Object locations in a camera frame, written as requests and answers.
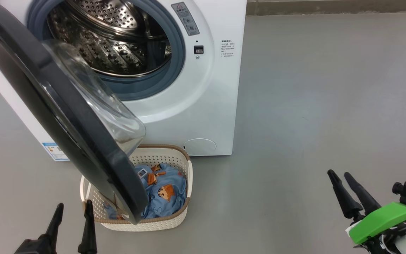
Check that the stainless steel washing machine drum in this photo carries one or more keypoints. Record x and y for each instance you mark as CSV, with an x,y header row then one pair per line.
x,y
118,42

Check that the white front-load washing machine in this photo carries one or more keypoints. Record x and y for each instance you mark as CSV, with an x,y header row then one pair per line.
x,y
196,106

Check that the round white filter cover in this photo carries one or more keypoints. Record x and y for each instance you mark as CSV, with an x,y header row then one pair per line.
x,y
199,146

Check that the dark washing machine door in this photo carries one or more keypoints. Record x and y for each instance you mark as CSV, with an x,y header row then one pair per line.
x,y
65,116

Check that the grey caution label sticker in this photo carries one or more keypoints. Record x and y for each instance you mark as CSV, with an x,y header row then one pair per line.
x,y
186,19

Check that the printed text notice sticker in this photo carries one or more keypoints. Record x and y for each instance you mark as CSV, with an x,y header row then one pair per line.
x,y
227,48

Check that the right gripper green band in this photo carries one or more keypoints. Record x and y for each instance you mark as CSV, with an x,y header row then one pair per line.
x,y
382,220

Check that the cream perforated laundry basket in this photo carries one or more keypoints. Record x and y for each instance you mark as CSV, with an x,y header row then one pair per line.
x,y
167,224

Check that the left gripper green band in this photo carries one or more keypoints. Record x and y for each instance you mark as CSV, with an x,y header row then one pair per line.
x,y
35,247

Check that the blue energy label sticker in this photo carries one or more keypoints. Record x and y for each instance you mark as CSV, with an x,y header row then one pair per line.
x,y
53,152

